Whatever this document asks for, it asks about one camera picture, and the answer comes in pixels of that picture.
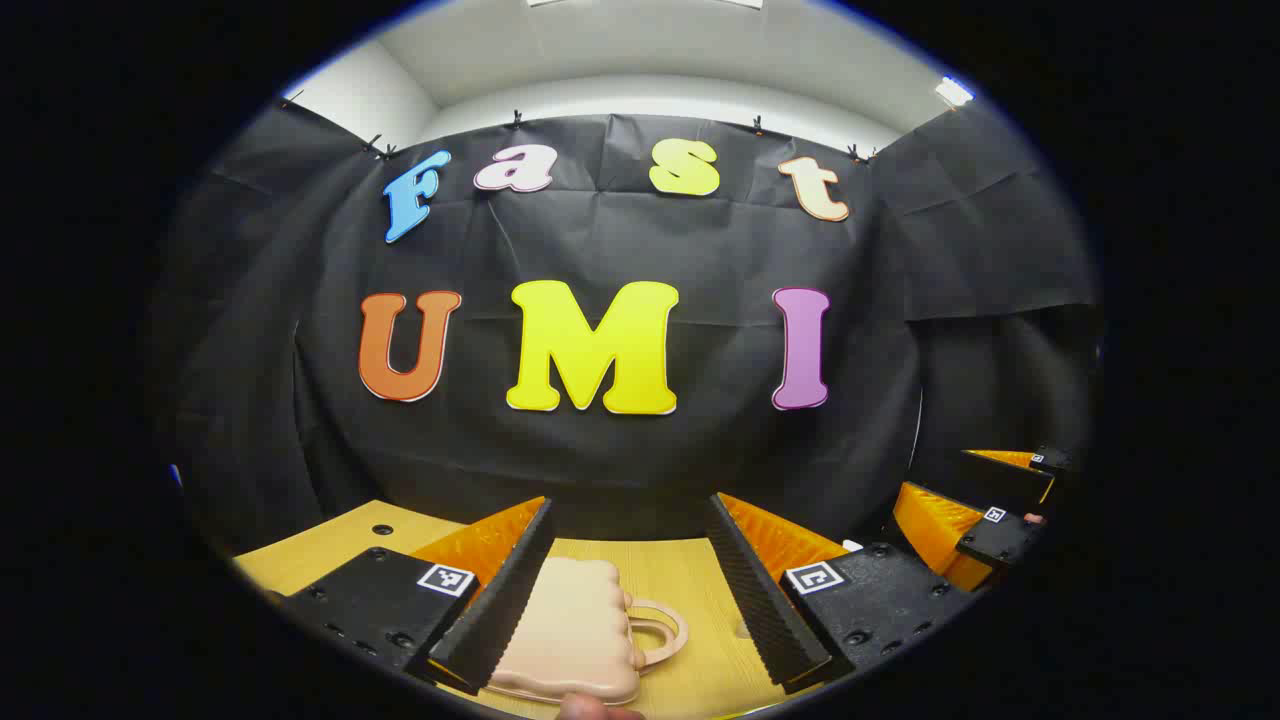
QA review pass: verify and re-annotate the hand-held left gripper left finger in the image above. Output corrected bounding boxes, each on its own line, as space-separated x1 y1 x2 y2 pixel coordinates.
283 495 559 699

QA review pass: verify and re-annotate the pink suitcase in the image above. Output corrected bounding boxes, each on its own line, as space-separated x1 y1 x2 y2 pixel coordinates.
487 557 689 706

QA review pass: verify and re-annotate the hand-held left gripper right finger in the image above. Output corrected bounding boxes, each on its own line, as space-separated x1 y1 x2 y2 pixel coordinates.
704 490 978 697

